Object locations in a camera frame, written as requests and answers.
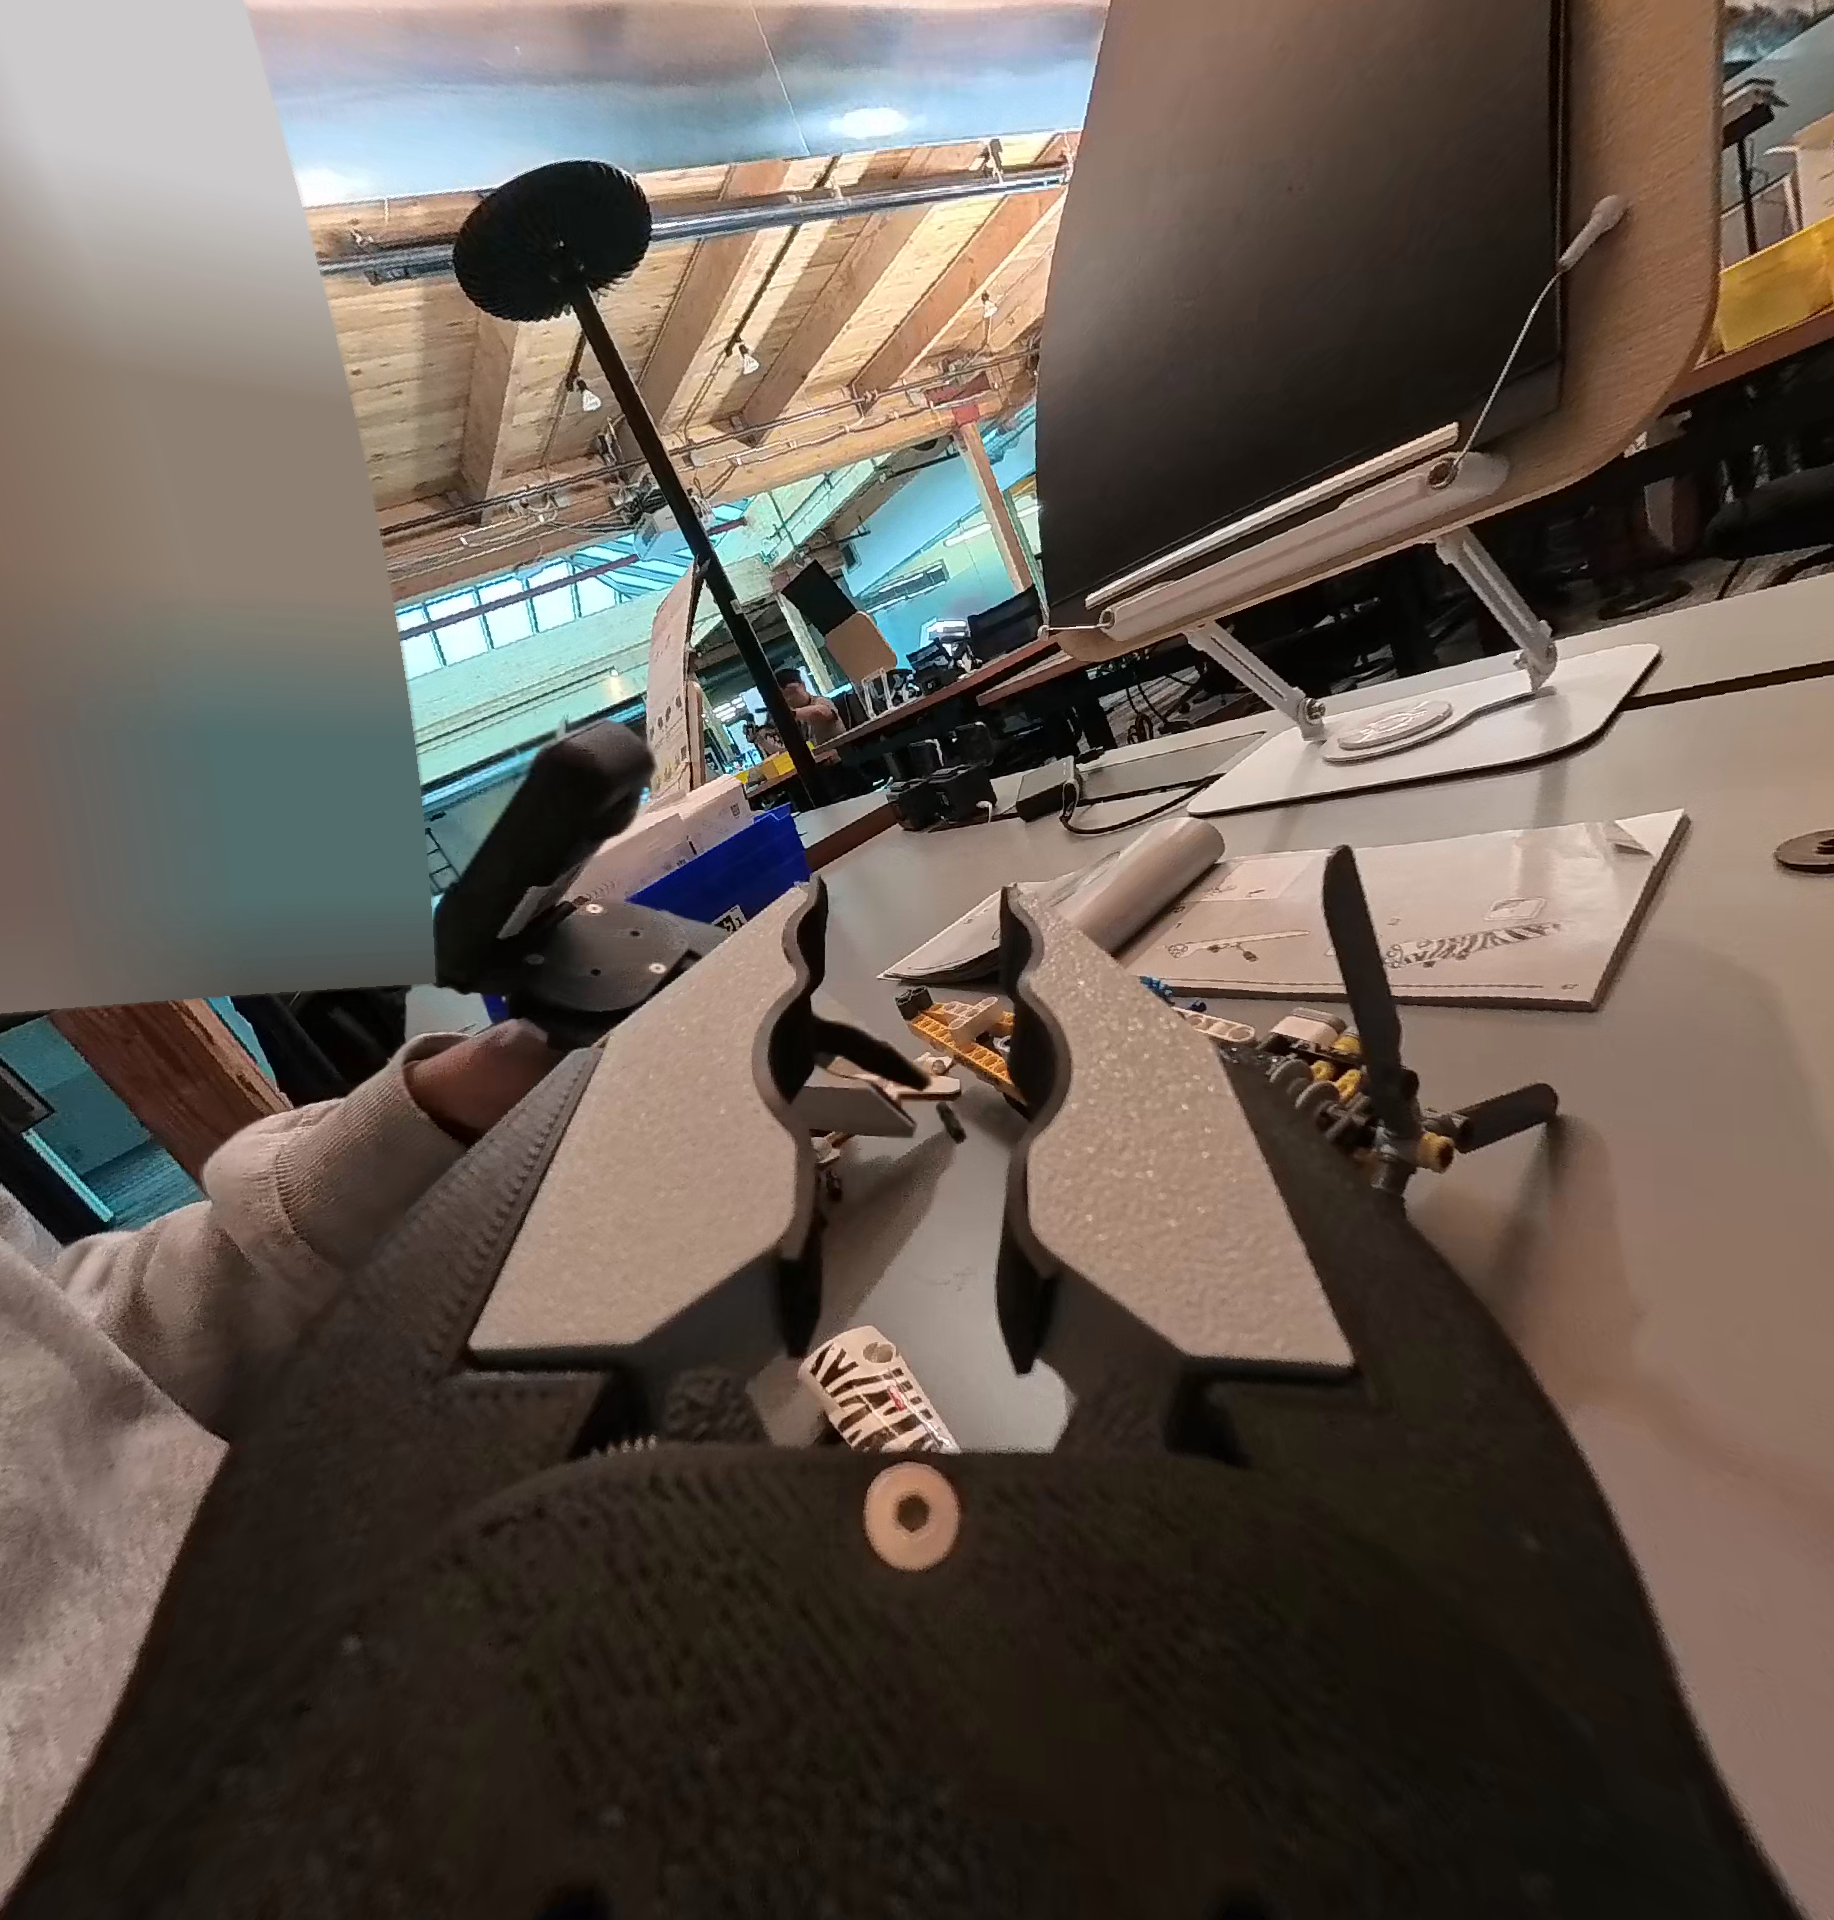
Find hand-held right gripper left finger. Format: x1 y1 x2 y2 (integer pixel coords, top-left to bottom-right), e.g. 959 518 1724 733
467 879 835 1381

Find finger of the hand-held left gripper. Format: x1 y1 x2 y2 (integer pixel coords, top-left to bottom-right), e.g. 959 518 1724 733
816 1024 972 1099
795 1081 921 1140

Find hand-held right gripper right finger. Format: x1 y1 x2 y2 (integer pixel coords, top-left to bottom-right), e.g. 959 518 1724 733
995 886 1362 1393

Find propped board with printed sheet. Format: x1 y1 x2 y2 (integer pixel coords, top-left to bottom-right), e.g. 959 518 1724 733
647 576 710 798

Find small black propped board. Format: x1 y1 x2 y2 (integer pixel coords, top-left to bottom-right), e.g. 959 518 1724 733
781 562 896 684

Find black pole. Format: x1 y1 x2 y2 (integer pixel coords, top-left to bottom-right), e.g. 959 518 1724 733
452 164 830 803

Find yellow plastic bin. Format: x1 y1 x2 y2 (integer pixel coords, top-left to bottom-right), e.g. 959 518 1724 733
1713 211 1834 360

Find zebra striped lego panel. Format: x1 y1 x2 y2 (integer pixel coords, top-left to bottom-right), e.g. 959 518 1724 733
800 1326 962 1455

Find black wood-edged board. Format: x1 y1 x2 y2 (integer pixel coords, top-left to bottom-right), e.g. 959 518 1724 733
1035 0 1728 662

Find person's left hand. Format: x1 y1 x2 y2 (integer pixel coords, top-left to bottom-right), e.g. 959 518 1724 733
408 1021 577 1142

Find wooden post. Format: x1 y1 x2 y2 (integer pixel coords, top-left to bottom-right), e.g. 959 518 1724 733
48 992 291 1174

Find partly built lego model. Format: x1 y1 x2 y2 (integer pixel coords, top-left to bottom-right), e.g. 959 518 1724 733
893 846 1563 1202

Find black braided cable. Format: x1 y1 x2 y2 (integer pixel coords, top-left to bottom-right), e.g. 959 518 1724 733
1058 772 1236 838

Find lego instruction booklet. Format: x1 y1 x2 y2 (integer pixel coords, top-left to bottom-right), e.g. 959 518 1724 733
885 810 1690 1009

